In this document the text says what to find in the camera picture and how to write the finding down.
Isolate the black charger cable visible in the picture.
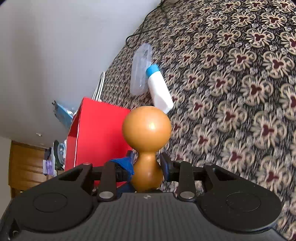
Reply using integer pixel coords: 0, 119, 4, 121
125, 0, 170, 48

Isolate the red cardboard box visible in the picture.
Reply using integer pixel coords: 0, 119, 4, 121
65, 97, 132, 171

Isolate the orange wooden gourd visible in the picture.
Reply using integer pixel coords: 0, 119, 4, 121
122, 106, 171, 192

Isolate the white bottle blue cap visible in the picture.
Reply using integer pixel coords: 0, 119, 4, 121
146, 64, 174, 114

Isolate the white coiled cable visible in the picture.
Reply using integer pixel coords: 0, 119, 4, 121
91, 71, 106, 102

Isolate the blue paper bag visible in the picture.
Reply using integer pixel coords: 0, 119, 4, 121
52, 101, 77, 130

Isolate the clear plastic case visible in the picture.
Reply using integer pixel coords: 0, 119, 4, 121
130, 43, 152, 96

